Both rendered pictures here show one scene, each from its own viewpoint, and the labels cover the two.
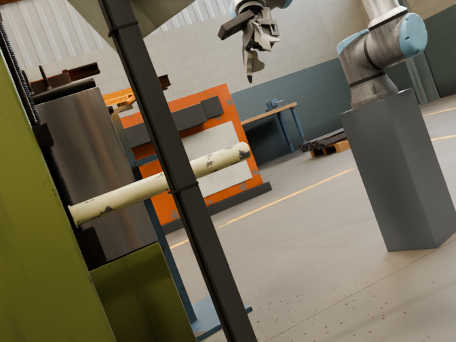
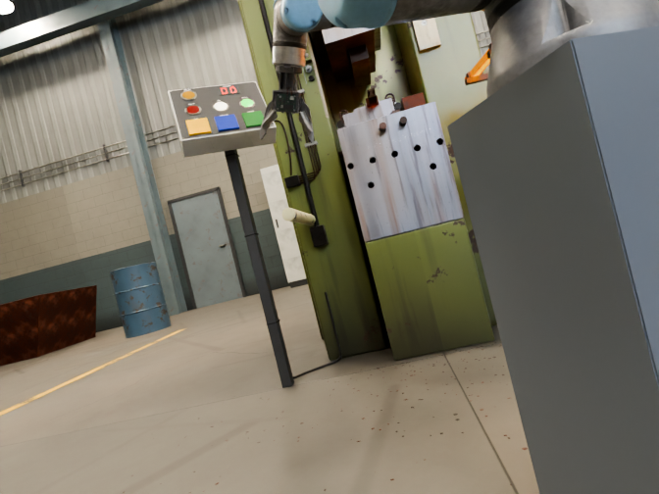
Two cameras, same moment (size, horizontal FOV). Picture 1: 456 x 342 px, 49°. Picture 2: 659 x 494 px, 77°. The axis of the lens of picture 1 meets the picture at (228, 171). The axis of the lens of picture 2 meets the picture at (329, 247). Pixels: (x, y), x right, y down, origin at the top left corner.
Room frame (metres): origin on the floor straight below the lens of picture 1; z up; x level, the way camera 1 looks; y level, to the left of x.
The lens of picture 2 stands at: (1.93, -1.23, 0.47)
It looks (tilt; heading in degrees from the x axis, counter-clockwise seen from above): 0 degrees down; 116
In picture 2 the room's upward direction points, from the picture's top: 14 degrees counter-clockwise
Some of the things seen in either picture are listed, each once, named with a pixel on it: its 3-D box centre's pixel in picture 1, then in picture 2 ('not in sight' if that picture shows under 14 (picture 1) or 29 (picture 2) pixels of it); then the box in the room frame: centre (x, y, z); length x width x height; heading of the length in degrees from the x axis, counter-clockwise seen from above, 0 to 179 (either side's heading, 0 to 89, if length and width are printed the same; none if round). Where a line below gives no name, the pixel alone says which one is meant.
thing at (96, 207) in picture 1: (165, 181); (301, 217); (1.16, 0.15, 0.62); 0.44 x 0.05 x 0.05; 109
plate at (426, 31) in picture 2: not in sight; (425, 28); (1.71, 0.57, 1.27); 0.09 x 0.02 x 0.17; 19
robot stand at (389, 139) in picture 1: (400, 170); (637, 325); (2.01, -0.65, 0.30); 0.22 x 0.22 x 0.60; 39
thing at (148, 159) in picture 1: (128, 167); not in sight; (2.02, 0.37, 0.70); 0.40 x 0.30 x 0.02; 27
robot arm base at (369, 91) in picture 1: (370, 89); (564, 36); (2.01, -0.65, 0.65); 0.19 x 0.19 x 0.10
